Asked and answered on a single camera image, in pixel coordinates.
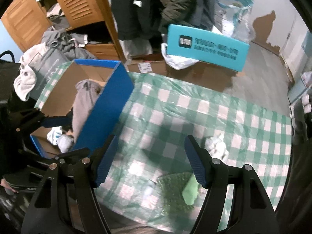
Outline white grey cloth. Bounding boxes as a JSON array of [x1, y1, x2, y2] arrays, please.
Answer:
[[205, 133, 229, 163]]

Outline green scrub sponge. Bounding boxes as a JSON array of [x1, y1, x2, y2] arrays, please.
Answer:
[[157, 172, 194, 216]]

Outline dark hanging jackets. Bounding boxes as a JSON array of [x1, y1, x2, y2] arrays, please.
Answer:
[[111, 0, 215, 41]]

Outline white blue sock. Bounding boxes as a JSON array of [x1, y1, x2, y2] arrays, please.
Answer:
[[47, 126, 74, 153]]

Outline brown cardboard box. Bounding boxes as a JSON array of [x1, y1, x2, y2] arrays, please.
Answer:
[[126, 59, 240, 93]]

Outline light green cloth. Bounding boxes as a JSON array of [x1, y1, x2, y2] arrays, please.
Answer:
[[182, 174, 201, 206]]

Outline wooden louvered cabinet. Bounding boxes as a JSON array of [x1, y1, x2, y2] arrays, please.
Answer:
[[1, 0, 125, 61]]

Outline grey shopping bag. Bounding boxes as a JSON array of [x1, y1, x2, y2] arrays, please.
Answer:
[[29, 48, 69, 100]]

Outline blue white plastic bag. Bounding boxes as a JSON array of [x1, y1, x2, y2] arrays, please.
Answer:
[[214, 0, 255, 43]]

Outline grey sock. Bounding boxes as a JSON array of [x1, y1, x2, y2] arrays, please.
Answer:
[[72, 79, 102, 142]]

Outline grey clothes pile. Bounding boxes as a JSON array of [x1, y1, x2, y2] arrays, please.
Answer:
[[41, 29, 97, 60]]

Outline blue cardboard box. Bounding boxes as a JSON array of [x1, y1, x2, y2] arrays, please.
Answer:
[[30, 58, 136, 160]]

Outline green checkered tablecloth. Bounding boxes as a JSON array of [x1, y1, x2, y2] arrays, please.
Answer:
[[34, 62, 293, 233]]

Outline teal shoe box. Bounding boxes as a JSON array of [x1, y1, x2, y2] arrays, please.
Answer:
[[167, 24, 250, 72]]

